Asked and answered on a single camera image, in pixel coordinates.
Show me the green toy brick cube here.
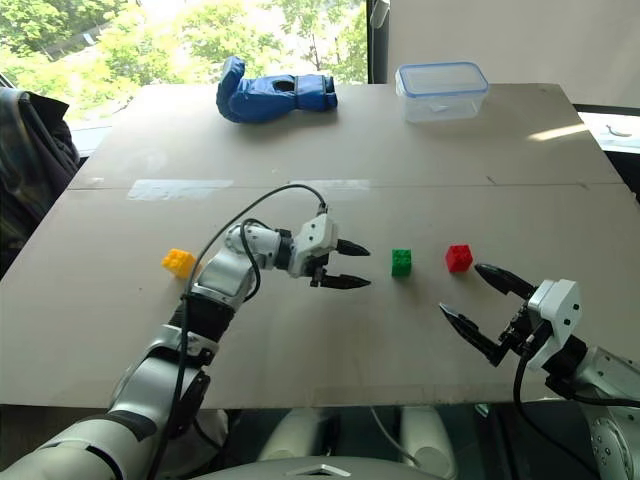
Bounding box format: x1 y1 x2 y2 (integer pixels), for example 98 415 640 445
390 247 414 278

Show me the clear plastic box blue lid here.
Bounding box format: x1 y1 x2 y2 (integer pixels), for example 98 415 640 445
394 61 490 125

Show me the short black left arm cable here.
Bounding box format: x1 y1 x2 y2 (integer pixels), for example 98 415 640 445
240 219 262 303

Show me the yellow toy brick cube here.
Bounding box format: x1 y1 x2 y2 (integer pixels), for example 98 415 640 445
160 247 197 280

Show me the long black left arm cable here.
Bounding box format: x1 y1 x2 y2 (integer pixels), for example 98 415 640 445
147 183 329 480

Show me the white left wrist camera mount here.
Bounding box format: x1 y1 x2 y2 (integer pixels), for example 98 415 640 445
288 213 340 278

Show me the silver robot torso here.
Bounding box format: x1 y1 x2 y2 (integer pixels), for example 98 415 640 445
192 453 419 480

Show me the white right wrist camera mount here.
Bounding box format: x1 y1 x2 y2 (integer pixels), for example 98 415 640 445
525 278 584 374

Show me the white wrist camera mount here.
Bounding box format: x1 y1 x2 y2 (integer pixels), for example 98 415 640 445
525 278 584 374
288 213 340 278

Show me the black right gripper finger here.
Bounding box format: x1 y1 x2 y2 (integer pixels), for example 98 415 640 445
438 301 510 369
473 263 537 303

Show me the thin white cable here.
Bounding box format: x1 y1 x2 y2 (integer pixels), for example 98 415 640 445
369 407 419 464

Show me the white rounded robot leg cover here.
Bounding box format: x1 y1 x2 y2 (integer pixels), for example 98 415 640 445
399 405 459 479
257 407 346 464

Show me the black window frame post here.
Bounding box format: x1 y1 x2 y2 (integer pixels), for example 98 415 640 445
366 0 392 85

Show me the blue boxing glove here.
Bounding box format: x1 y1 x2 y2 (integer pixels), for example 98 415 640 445
215 55 339 124

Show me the red toy brick cube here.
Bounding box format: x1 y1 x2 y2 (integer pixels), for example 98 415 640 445
444 243 474 274

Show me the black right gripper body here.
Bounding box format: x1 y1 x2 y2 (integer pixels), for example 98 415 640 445
498 298 540 358

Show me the dark jacket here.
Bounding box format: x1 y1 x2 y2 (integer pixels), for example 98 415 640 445
0 87 82 281

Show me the clear tape patch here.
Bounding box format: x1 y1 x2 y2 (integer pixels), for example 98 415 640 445
289 178 372 192
127 178 235 202

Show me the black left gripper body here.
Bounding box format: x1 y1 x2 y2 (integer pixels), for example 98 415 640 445
308 238 345 289

